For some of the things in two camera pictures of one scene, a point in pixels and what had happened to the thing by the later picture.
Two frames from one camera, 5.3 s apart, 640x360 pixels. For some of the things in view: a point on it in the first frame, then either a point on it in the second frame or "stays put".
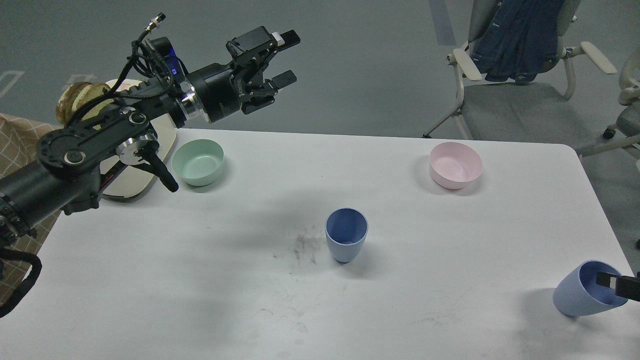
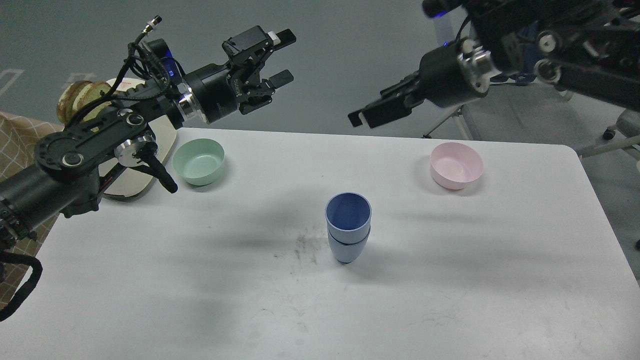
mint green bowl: x=198 y=161 stays put
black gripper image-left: x=221 y=90 stays put
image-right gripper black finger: x=603 y=278 -> x=390 y=109
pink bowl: x=453 y=165 stays put
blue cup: x=578 y=294 -> x=348 y=216
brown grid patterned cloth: x=19 y=137 stays put
